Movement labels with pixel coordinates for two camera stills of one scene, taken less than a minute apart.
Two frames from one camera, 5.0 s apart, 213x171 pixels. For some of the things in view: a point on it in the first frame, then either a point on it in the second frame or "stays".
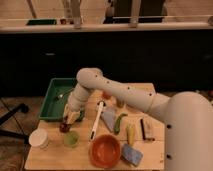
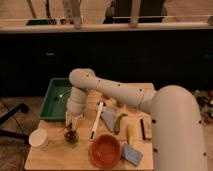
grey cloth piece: x=109 y=119 stays
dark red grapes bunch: x=65 y=128 to x=71 y=135
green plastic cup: x=72 y=139 stays
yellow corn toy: x=130 y=133 stays
